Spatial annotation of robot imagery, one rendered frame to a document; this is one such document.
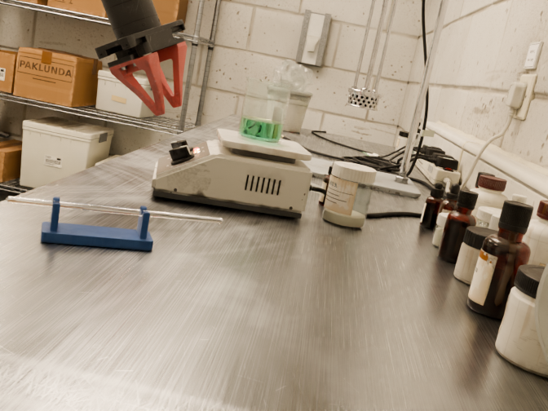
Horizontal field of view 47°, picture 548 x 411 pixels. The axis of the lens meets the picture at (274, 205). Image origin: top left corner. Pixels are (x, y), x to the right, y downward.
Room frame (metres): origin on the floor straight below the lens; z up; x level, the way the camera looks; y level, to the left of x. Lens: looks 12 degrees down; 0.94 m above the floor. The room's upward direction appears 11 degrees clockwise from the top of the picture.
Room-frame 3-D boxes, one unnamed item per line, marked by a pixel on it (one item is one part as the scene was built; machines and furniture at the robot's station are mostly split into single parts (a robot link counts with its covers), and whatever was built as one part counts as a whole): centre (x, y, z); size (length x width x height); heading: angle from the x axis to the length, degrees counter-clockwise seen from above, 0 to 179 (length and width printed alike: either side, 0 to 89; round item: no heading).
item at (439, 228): (0.82, -0.23, 0.77); 0.04 x 0.04 x 0.04
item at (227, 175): (0.85, 0.06, 0.79); 0.22 x 0.13 x 0.08; 101
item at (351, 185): (0.85, -0.10, 0.79); 0.06 x 0.06 x 0.08
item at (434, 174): (1.59, -0.37, 0.77); 0.40 x 0.06 x 0.04; 177
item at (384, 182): (1.28, -0.12, 0.76); 0.30 x 0.20 x 0.01; 87
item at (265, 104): (0.85, 0.04, 0.88); 0.07 x 0.06 x 0.08; 4
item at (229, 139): (0.86, 0.03, 0.83); 0.12 x 0.12 x 0.01; 11
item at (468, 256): (0.69, -0.24, 0.78); 0.05 x 0.05 x 0.06
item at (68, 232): (0.57, 0.16, 0.77); 0.10 x 0.03 x 0.04; 111
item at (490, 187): (0.86, -0.29, 0.80); 0.06 x 0.06 x 0.10
